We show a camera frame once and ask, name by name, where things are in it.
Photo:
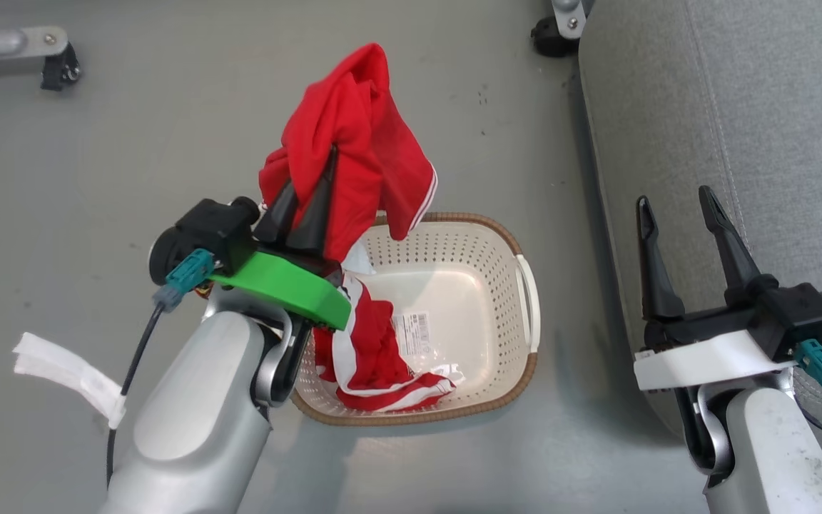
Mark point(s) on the red mesh jersey garment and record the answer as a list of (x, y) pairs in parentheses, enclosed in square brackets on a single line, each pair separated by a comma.
[(375, 150)]

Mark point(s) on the cream perforated laundry basket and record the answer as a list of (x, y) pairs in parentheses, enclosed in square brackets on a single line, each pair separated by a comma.
[(475, 300)]

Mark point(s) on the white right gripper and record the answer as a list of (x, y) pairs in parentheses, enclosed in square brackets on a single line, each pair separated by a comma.
[(703, 357)]

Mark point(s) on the large black caster wheel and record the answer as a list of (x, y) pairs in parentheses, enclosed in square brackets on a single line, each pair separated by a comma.
[(552, 39)]

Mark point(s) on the small black caster wheel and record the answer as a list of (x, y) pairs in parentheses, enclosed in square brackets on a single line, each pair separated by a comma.
[(61, 70)]

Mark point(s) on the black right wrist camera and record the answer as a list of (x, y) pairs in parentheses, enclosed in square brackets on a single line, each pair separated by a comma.
[(803, 318)]

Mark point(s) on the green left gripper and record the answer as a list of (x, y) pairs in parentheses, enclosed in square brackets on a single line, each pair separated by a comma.
[(290, 289)]

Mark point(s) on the white barcode label sticker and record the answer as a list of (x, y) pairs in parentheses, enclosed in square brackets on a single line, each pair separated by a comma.
[(417, 334)]

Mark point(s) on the grey fabric sofa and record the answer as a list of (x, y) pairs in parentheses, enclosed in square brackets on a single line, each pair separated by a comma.
[(760, 128)]

